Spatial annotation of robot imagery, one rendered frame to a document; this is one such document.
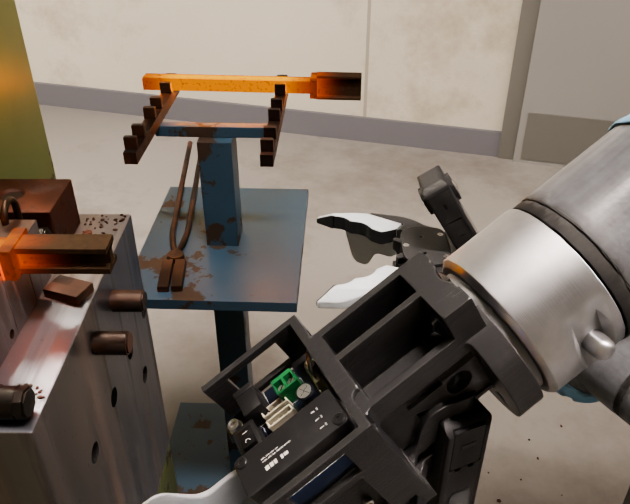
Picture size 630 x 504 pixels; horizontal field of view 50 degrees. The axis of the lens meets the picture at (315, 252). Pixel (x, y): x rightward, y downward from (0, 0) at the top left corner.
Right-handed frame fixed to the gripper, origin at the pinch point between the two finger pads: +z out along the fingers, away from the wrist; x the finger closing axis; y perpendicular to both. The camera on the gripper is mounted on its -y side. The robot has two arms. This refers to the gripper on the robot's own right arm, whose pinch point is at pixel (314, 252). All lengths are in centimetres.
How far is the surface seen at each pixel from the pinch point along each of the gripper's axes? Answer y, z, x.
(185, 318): 100, 42, 112
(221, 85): 6, 17, 64
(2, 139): 3, 45, 33
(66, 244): -1.2, 24.4, -0.6
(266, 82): 5, 9, 64
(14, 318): 6.5, 30.7, -2.7
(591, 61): 52, -112, 220
